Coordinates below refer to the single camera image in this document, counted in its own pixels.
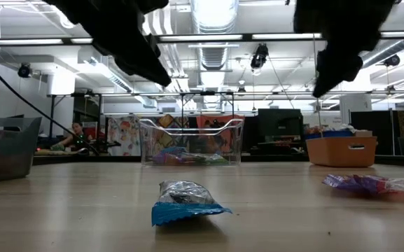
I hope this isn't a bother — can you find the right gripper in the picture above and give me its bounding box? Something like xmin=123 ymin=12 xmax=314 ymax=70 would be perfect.
xmin=293 ymin=0 xmax=397 ymax=98

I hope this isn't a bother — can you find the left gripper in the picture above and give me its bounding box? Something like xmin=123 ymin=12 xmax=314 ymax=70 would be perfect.
xmin=43 ymin=0 xmax=172 ymax=87

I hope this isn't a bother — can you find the teal candy bag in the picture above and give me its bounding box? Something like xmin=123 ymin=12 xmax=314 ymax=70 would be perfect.
xmin=201 ymin=153 xmax=230 ymax=165

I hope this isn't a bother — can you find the purple clear candy bag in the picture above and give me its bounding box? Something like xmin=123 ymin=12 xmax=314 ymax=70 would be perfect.
xmin=322 ymin=174 xmax=404 ymax=202

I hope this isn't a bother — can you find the black ceiling spotlight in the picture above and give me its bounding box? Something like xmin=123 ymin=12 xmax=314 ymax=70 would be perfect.
xmin=249 ymin=43 xmax=270 ymax=76
xmin=17 ymin=62 xmax=34 ymax=78
xmin=383 ymin=54 xmax=401 ymax=67

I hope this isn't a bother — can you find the blue storage bin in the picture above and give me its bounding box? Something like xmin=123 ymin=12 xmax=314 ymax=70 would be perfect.
xmin=305 ymin=127 xmax=355 ymax=138

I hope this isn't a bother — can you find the black partition panel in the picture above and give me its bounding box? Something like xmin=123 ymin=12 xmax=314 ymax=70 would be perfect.
xmin=350 ymin=110 xmax=395 ymax=155

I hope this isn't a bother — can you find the colourful patchwork quilt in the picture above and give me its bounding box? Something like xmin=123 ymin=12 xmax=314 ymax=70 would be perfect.
xmin=141 ymin=113 xmax=197 ymax=155

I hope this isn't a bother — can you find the black computer monitor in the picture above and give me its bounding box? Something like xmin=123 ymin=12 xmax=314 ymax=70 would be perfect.
xmin=257 ymin=108 xmax=304 ymax=144

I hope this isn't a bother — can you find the clear plastic bin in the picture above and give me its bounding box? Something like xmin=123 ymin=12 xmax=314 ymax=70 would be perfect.
xmin=139 ymin=118 xmax=245 ymax=166

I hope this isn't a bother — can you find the orange plastic bin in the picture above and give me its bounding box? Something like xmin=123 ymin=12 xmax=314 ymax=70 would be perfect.
xmin=305 ymin=135 xmax=379 ymax=168

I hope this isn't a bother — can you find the floral hanging cloth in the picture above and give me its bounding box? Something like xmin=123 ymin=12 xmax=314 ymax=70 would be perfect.
xmin=106 ymin=115 xmax=142 ymax=157

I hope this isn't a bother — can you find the orange hanging cloth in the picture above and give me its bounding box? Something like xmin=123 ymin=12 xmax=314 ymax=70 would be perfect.
xmin=196 ymin=114 xmax=245 ymax=154

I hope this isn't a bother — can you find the person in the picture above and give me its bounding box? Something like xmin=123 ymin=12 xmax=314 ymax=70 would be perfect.
xmin=50 ymin=121 xmax=88 ymax=152

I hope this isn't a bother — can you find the blue white Hershey's bar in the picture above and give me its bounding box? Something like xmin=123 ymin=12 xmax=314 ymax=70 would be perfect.
xmin=151 ymin=180 xmax=233 ymax=227

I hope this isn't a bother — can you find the grey plastic bin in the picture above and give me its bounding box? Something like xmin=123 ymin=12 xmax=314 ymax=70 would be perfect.
xmin=0 ymin=117 xmax=43 ymax=183

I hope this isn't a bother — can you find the silver ceiling air duct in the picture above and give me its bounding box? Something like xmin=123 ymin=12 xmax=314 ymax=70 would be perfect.
xmin=189 ymin=0 xmax=240 ymax=71

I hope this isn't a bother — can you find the black overhead frame beam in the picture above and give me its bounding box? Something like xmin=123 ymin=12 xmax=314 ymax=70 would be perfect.
xmin=0 ymin=32 xmax=404 ymax=47

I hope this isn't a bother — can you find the black hanging cable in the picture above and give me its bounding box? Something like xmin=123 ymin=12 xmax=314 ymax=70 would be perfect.
xmin=0 ymin=52 xmax=101 ymax=157

